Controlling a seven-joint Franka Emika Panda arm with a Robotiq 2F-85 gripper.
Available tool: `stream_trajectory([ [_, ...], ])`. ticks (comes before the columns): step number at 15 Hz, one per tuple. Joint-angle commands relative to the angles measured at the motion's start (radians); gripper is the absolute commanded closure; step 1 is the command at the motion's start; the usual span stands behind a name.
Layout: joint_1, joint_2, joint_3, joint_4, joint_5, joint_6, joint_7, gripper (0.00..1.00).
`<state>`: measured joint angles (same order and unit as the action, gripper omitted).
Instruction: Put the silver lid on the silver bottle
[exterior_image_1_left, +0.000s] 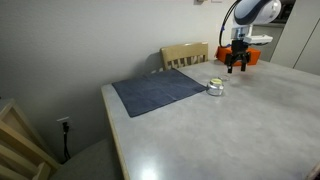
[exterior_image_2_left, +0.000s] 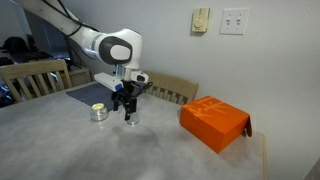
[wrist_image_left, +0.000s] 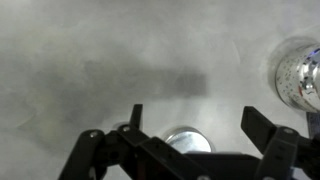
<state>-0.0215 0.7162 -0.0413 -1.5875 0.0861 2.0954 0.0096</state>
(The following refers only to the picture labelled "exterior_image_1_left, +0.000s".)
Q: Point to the light wooden slatted chair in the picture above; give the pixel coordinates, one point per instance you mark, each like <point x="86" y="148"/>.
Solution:
<point x="20" y="146"/>

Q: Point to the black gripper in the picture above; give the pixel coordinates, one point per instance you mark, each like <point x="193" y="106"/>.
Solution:
<point x="240" y="48"/>

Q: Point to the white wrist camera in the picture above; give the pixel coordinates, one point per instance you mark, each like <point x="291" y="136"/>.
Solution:
<point x="260" y="39"/>

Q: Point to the white wall outlet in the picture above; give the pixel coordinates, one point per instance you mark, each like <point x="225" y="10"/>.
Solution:
<point x="62" y="120"/>

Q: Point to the orange cardboard box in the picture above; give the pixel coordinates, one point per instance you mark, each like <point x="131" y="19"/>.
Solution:
<point x="255" y="56"/>

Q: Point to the silver lid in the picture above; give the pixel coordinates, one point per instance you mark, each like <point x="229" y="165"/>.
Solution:
<point x="224" y="79"/>

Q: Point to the dark blue cloth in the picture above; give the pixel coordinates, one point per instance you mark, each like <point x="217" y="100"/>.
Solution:
<point x="156" y="90"/>

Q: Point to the white tall cabinet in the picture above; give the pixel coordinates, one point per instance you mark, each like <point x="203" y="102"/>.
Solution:
<point x="300" y="36"/>

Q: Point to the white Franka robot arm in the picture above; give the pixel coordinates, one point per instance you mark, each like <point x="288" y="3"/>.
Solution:
<point x="256" y="11"/>

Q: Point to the silver bottle jar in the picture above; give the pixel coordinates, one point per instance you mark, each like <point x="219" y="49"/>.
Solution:
<point x="215" y="88"/>

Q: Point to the grey kitchen counter cabinet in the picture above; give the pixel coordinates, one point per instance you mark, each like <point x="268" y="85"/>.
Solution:
<point x="273" y="50"/>

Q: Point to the black microwave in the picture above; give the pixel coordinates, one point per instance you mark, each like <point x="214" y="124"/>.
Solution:
<point x="287" y="13"/>

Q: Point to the wooden chair back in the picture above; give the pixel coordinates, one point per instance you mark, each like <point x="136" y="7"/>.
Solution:
<point x="183" y="51"/>

